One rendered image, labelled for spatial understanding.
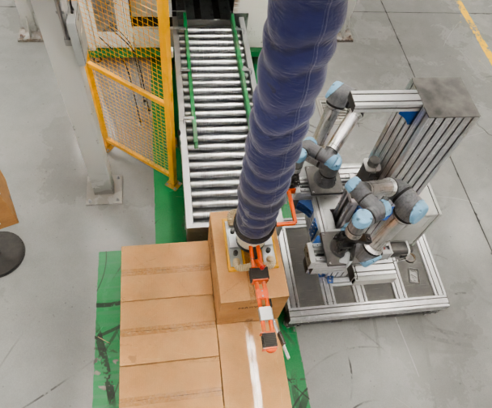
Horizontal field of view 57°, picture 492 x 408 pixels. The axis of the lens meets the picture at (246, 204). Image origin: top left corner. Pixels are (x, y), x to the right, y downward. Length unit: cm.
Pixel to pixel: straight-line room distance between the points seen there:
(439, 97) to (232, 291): 147
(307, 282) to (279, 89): 225
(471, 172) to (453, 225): 71
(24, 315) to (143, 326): 110
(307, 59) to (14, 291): 302
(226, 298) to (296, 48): 160
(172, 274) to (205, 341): 50
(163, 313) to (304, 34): 211
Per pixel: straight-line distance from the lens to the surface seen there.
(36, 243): 401
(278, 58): 144
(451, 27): 667
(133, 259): 317
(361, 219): 188
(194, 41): 456
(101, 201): 406
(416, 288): 383
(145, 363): 295
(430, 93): 225
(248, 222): 224
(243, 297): 263
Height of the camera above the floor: 340
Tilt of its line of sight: 58 degrees down
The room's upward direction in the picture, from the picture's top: 11 degrees clockwise
